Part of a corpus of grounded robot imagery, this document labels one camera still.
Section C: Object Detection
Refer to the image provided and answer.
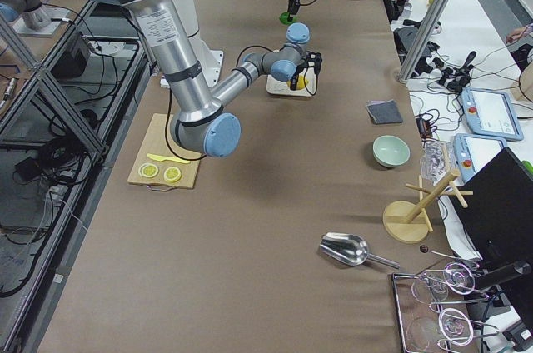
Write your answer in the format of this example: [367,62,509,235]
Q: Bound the teach pendant tablet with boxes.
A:
[461,87,524,142]
[453,133,507,183]

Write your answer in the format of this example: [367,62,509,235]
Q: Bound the lower lemon slice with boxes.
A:
[163,166,182,183]

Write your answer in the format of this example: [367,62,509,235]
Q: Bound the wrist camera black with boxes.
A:
[303,51,323,77]

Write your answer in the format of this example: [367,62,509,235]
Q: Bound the metal ice scoop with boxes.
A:
[320,232,400,269]

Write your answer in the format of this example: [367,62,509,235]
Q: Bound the upper lemon slice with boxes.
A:
[137,162,159,178]

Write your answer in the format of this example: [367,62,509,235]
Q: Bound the wooden stand with base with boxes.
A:
[382,168,474,244]

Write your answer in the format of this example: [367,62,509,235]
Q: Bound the mint green bowl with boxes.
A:
[372,135,411,168]

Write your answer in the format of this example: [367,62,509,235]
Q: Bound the far teach pendant tablet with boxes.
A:
[461,87,524,142]

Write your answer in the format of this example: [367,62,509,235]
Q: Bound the green lime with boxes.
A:
[279,12,296,25]

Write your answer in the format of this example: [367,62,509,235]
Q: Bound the bamboo cutting board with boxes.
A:
[127,113,200,191]

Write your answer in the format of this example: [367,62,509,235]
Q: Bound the yellow lemon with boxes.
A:
[287,77,309,91]

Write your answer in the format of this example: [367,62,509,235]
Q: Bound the near teach pendant tablet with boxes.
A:
[453,133,507,183]

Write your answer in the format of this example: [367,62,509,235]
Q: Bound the yellow plastic knife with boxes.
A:
[146,153,191,164]

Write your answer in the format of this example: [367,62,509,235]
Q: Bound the black monitor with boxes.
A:
[455,147,532,267]

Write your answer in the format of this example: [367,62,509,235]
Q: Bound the lemon slice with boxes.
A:
[163,166,182,183]
[137,162,159,178]

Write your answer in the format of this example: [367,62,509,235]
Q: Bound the clear glass on tray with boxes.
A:
[438,307,474,346]

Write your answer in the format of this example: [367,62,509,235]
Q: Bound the grey folded cloth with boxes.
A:
[366,100,403,125]

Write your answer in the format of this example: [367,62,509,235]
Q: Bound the white rabbit print tray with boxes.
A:
[266,72,320,99]

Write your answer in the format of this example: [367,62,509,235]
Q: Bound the aluminium frame post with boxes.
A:
[397,0,449,84]

